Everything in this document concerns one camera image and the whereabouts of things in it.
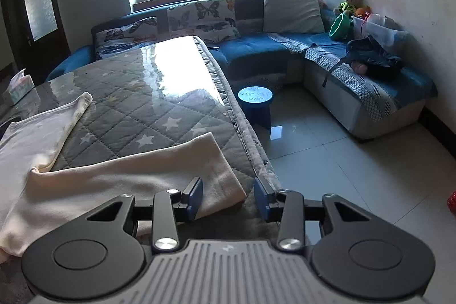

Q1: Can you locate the teddy bear plush toy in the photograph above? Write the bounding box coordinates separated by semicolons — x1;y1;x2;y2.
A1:
334;0;365;15

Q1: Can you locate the green plastic bowl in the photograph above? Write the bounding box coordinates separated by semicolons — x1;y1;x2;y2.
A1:
328;13;353;40

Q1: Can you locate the blue corner sofa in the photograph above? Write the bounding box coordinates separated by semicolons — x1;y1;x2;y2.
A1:
46;0;439;144

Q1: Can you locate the butterfly print cushion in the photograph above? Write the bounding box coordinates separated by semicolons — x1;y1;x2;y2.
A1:
167;0;241;44
93;17;158;60

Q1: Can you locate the dark door with frosted glass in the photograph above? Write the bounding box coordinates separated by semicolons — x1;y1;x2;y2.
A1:
0;0;70;75

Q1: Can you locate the pastel tissue box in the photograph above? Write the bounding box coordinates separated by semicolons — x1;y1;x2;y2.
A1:
8;68;35;104

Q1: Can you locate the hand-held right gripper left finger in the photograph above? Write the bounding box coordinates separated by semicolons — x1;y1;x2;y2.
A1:
76;177;204;254

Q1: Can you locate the patterned blue sofa cover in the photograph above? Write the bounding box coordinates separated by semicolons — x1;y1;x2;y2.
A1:
267;31;439;123

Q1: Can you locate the clear plastic storage box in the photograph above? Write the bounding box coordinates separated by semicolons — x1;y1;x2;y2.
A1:
352;13;408;55

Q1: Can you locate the plain grey pillow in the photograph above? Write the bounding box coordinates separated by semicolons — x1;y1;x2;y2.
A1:
263;0;325;34

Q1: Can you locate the cream knit garment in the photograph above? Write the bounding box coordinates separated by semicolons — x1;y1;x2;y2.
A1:
0;92;247;264

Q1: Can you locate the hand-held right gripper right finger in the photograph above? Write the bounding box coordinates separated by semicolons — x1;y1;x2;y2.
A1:
254;177;381;252

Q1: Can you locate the blue round stool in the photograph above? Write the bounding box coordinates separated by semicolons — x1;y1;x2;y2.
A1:
237;86;275;130

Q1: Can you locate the dark blue backpack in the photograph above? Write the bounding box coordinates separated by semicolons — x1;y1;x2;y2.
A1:
322;35;405;88

